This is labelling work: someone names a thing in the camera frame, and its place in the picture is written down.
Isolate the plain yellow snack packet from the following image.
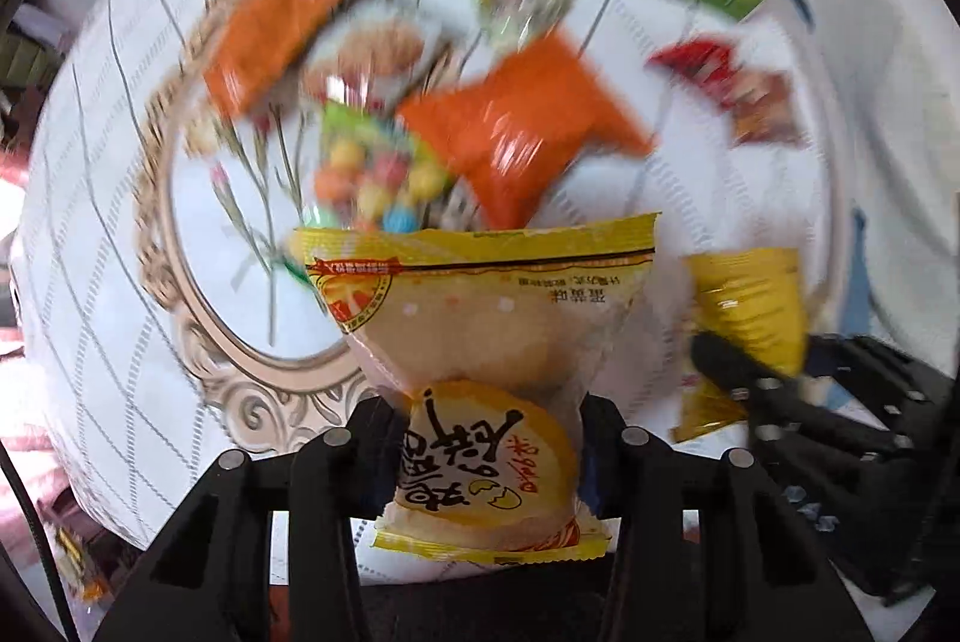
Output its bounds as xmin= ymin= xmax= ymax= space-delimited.
xmin=671 ymin=246 xmax=812 ymax=446

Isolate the brown snack packet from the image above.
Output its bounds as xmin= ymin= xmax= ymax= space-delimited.
xmin=724 ymin=70 xmax=807 ymax=146

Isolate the black cable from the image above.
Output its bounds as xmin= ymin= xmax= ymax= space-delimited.
xmin=0 ymin=443 xmax=77 ymax=642

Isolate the floral printed tablecloth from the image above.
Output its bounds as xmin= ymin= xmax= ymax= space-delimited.
xmin=19 ymin=0 xmax=960 ymax=553

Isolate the small orange snack packet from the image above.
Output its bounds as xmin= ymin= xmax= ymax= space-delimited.
xmin=202 ymin=0 xmax=380 ymax=122

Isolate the red snack packet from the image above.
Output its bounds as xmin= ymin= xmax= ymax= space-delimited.
xmin=646 ymin=34 xmax=743 ymax=95

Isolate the large orange snack packet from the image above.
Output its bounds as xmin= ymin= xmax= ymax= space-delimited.
xmin=394 ymin=31 xmax=657 ymax=227

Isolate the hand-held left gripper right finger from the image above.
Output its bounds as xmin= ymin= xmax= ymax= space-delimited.
xmin=580 ymin=394 xmax=856 ymax=642

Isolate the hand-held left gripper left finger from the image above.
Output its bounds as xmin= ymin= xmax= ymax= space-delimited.
xmin=94 ymin=396 xmax=412 ymax=642

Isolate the white nut snack packet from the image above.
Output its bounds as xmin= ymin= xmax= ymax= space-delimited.
xmin=300 ymin=0 xmax=470 ymax=114

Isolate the colourful candy ball bag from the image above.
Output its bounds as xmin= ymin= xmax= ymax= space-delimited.
xmin=304 ymin=102 xmax=458 ymax=234

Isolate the yellow egg cake packet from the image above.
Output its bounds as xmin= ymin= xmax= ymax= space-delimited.
xmin=289 ymin=211 xmax=661 ymax=564

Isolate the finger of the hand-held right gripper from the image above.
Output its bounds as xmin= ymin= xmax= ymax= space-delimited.
xmin=686 ymin=331 xmax=833 ymax=463
xmin=804 ymin=333 xmax=953 ymax=437

